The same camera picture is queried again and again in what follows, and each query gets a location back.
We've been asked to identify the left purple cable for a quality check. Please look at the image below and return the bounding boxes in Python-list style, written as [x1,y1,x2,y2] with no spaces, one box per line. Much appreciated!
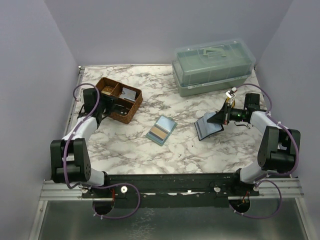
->
[62,83,141,221]

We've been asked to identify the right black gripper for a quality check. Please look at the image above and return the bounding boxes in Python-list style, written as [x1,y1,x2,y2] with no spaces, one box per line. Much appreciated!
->
[207,103,246,125]

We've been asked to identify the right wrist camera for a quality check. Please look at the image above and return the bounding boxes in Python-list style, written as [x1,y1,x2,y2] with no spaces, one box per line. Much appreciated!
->
[225,87,238,99]

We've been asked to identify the green plastic storage box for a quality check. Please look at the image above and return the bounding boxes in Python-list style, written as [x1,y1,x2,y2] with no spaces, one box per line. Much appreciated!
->
[171,39,256,97]

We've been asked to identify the yellow handled pliers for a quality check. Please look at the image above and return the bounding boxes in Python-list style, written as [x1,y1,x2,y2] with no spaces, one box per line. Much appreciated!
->
[225,97,236,108]

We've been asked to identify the purple cable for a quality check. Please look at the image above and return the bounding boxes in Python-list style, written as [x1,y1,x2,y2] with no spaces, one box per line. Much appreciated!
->
[62,83,141,221]
[229,84,300,220]

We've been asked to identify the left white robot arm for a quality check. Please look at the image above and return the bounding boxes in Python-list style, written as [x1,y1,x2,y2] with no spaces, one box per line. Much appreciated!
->
[50,87,119,198]

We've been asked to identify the aluminium frame rail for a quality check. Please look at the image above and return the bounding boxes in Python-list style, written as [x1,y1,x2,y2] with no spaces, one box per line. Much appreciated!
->
[52,65,85,140]

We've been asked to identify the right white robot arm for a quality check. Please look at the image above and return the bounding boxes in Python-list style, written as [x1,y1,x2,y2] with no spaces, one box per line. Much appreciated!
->
[204,93,301,196]

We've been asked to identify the black metal base rail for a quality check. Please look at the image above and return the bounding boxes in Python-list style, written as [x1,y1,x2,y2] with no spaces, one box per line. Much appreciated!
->
[80,173,259,209]

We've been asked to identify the brown woven divided basket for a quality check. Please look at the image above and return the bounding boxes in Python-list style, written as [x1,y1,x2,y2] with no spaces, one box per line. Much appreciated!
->
[95,77,143,124]

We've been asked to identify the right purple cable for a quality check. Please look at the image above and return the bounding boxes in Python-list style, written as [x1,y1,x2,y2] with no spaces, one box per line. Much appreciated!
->
[229,84,300,220]

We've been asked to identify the black leather card holder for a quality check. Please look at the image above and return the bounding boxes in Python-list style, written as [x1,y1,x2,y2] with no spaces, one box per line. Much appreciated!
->
[194,112,224,141]

